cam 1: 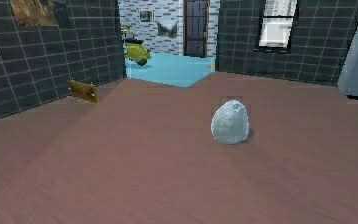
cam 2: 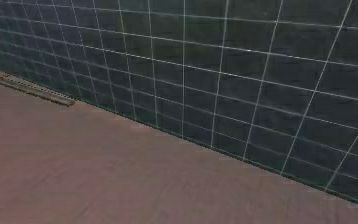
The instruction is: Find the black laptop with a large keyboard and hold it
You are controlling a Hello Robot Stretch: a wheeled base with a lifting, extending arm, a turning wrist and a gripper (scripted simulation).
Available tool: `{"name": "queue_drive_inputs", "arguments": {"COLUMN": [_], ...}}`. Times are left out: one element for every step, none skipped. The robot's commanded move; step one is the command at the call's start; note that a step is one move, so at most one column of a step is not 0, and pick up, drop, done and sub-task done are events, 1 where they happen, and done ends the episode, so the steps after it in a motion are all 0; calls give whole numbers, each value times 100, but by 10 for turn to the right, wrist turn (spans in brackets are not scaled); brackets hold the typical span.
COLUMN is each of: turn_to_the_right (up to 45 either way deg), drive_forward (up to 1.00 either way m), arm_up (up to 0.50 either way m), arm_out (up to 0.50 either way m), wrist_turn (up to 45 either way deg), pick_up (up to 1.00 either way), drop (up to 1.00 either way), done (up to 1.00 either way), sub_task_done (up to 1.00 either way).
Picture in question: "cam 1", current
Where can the brown framed wall picture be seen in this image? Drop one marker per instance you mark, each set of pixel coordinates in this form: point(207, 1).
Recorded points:
point(33, 12)

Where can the grey-white wall picture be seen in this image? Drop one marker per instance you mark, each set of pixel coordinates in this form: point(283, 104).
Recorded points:
point(167, 29)

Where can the pale grey egg-shaped bag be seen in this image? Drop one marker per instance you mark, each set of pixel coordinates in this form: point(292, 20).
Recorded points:
point(229, 122)

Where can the small framed wall picture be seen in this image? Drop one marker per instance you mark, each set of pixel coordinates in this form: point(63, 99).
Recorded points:
point(145, 15)

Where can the yellow-green armchair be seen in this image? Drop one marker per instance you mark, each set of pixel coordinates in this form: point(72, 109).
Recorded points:
point(137, 52)

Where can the dark wooden room door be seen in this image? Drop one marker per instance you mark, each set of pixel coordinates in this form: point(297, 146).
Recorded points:
point(196, 28)

